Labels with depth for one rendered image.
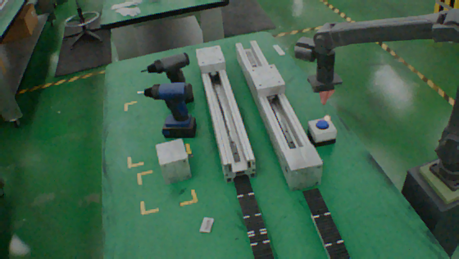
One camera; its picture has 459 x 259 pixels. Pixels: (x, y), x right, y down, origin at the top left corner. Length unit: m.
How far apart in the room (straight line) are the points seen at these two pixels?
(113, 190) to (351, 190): 0.77
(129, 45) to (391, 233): 2.22
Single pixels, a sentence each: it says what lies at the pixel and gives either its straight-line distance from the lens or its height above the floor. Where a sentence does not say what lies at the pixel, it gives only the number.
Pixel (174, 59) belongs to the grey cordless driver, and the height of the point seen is 0.99.
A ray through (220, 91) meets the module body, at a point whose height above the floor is 0.84.
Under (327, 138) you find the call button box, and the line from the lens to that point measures 1.35.
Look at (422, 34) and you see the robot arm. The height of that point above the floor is 1.27.
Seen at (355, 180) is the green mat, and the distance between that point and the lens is 1.27.
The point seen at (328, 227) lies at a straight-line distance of 1.10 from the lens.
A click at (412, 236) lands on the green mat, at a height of 0.78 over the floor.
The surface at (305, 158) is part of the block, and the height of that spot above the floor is 0.87.
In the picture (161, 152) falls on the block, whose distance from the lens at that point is 1.26.
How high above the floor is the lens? 1.69
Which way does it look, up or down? 35 degrees down
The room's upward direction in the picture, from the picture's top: 7 degrees counter-clockwise
